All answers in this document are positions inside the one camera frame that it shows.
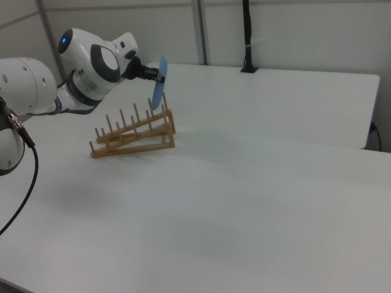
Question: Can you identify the wooden plate rack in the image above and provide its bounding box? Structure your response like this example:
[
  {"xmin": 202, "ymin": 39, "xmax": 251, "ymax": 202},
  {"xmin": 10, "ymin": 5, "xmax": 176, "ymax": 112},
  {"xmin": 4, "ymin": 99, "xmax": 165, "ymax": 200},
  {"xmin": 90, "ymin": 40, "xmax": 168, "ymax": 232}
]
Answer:
[{"xmin": 89, "ymin": 92, "xmax": 177, "ymax": 159}]

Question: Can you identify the black cable with blue plug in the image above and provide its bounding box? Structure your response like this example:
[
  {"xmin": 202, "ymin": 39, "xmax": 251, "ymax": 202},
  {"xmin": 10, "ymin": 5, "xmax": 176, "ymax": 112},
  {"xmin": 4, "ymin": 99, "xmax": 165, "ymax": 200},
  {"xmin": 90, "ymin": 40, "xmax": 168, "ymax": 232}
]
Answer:
[{"xmin": 368, "ymin": 121, "xmax": 383, "ymax": 151}]

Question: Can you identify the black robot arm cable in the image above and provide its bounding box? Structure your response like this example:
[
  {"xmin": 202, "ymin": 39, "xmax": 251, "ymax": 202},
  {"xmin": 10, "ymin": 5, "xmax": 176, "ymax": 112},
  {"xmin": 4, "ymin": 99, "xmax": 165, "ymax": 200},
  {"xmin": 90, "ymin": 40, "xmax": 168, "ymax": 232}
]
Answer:
[{"xmin": 0, "ymin": 96, "xmax": 40, "ymax": 236}]

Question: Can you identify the grey partition frame post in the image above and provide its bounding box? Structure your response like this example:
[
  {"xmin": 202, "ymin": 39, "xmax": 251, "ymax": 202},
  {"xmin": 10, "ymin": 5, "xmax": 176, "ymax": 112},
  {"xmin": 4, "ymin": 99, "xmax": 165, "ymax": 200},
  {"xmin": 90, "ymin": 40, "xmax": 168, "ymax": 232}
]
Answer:
[
  {"xmin": 191, "ymin": 0, "xmax": 212, "ymax": 66},
  {"xmin": 36, "ymin": 0, "xmax": 68, "ymax": 83}
]

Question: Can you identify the black camera pole with tie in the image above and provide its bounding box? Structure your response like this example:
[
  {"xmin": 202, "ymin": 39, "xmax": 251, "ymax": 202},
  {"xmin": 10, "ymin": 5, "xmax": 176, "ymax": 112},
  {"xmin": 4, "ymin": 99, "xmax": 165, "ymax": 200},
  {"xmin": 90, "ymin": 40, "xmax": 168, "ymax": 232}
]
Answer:
[{"xmin": 240, "ymin": 0, "xmax": 260, "ymax": 73}]

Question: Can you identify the white adjoining table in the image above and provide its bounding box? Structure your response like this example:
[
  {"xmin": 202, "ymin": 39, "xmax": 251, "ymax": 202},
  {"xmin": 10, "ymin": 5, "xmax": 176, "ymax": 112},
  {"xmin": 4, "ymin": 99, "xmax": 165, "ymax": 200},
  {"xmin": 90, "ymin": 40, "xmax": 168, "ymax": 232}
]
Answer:
[{"xmin": 134, "ymin": 62, "xmax": 381, "ymax": 150}]

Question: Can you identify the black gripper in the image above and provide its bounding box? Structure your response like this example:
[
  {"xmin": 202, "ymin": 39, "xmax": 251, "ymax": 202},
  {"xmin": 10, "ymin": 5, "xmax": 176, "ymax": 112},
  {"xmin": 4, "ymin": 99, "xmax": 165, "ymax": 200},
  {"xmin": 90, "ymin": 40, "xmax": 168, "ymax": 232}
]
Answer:
[{"xmin": 122, "ymin": 56, "xmax": 167, "ymax": 84}]

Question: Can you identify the blue plastic plate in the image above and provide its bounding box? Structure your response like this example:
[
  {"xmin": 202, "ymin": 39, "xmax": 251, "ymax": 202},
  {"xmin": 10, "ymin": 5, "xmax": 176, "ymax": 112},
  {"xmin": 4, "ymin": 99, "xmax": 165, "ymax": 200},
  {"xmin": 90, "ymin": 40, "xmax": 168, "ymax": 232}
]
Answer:
[{"xmin": 149, "ymin": 56, "xmax": 169, "ymax": 112}]

